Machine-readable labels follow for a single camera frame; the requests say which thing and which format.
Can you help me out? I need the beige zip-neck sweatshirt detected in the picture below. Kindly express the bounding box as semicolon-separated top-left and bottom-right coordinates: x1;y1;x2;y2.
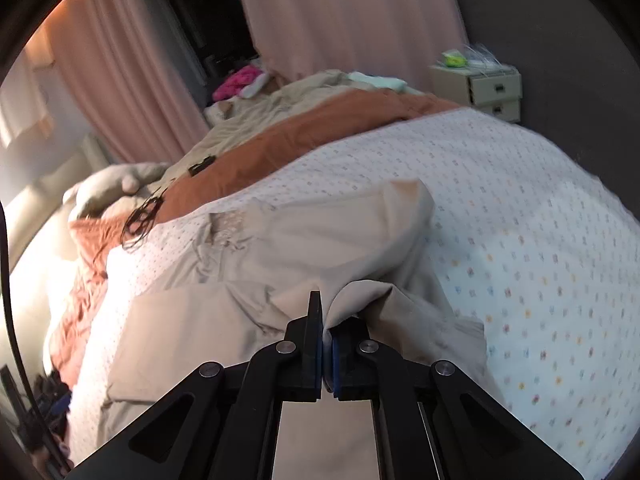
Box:
96;178;507;480

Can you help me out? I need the black clutter beside bed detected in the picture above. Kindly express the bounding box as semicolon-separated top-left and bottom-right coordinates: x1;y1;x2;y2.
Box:
1;365;72;479

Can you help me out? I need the white dotted bed sheet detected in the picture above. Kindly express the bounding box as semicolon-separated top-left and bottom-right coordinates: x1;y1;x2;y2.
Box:
69;108;639;479

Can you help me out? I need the rust orange quilt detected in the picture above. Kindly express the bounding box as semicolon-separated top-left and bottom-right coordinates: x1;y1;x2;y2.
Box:
44;89;457;387

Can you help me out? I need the cream padded headboard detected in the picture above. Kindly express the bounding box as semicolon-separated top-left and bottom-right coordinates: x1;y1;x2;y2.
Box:
4;134;108;270

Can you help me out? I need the beige crumpled blanket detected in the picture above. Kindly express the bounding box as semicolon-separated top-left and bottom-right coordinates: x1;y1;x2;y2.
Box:
156;70;373;186

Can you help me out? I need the magenta plush toy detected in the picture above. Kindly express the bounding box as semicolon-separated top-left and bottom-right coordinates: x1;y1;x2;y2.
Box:
213;64;262;102

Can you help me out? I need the white pillow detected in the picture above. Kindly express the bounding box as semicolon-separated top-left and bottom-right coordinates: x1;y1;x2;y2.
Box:
348;72;407;93

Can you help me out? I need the pink left curtain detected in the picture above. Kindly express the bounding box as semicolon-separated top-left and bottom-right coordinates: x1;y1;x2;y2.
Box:
43;0;208;162

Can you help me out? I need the pink curtain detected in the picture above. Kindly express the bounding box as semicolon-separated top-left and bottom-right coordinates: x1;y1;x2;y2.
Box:
242;0;468;91
43;0;208;162

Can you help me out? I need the pink right curtain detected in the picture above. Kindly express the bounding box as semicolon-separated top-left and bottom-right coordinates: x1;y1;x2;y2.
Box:
242;0;468;91

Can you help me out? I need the black coiled cable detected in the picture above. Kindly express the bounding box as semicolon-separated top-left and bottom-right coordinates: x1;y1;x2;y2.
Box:
119;184;170;254

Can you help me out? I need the small black strap device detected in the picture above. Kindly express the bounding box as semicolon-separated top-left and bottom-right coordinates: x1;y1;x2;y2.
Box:
188;155;216;177

